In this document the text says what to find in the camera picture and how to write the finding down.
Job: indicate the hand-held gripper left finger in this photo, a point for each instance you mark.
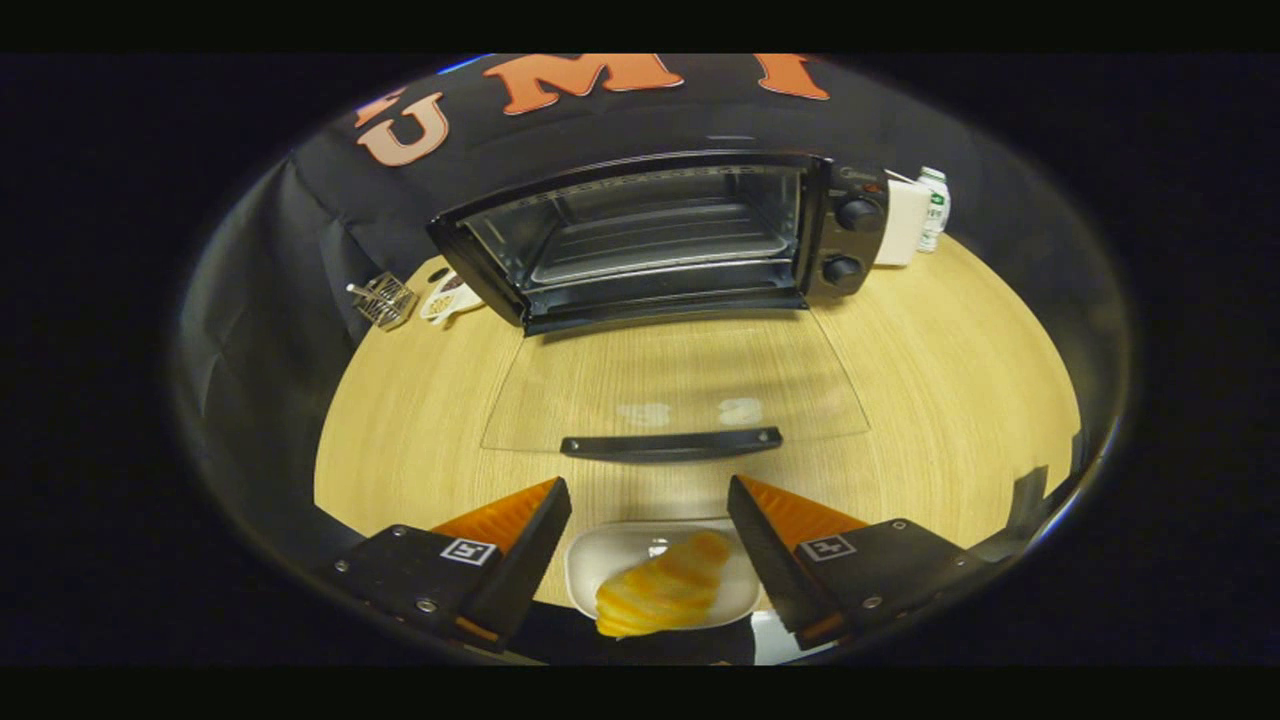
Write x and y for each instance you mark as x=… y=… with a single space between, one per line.
x=525 y=565

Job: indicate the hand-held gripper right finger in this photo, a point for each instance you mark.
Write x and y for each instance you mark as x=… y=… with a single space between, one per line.
x=768 y=560

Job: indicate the yellow croissant bread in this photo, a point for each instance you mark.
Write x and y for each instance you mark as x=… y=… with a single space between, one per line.
x=660 y=590

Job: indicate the black toaster oven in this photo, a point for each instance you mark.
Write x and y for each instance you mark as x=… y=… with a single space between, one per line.
x=850 y=180

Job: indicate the black oven knob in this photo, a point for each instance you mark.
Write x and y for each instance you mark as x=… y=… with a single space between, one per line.
x=860 y=214
x=842 y=269

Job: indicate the metal oven tray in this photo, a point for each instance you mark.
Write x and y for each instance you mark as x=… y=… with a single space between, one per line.
x=660 y=240

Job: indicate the white plate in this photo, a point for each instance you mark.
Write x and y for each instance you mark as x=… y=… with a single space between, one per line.
x=615 y=555

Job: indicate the green and white bottle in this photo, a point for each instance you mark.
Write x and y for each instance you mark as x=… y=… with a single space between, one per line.
x=936 y=205

